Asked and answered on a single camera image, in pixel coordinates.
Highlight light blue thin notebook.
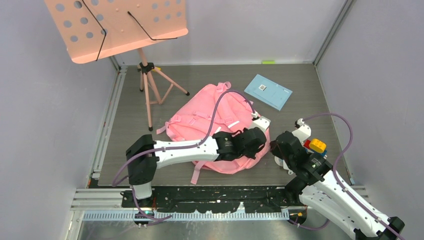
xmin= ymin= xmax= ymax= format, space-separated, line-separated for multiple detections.
xmin=244 ymin=74 xmax=293 ymax=111

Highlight pink student backpack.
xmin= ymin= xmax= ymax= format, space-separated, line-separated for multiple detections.
xmin=156 ymin=81 xmax=270 ymax=185

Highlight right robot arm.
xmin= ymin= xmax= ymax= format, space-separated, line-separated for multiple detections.
xmin=270 ymin=131 xmax=405 ymax=240

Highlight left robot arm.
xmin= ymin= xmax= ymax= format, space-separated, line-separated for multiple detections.
xmin=125 ymin=126 xmax=267 ymax=207

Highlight white packaged toothbrush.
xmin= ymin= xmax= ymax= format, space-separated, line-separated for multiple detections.
xmin=274 ymin=156 xmax=294 ymax=175

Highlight colourful toy train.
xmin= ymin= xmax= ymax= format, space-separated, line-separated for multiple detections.
xmin=303 ymin=138 xmax=327 ymax=159

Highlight green tape strip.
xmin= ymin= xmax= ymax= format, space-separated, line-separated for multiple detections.
xmin=261 ymin=60 xmax=276 ymax=65

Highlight pink music stand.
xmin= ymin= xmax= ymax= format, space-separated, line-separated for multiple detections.
xmin=44 ymin=0 xmax=190 ymax=131

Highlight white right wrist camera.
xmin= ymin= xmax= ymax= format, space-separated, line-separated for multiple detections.
xmin=292 ymin=118 xmax=312 ymax=144

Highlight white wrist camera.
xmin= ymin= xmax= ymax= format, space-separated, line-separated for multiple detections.
xmin=292 ymin=118 xmax=312 ymax=144
xmin=249 ymin=112 xmax=271 ymax=133

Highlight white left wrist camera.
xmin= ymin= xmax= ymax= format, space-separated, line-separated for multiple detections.
xmin=249 ymin=112 xmax=271 ymax=133

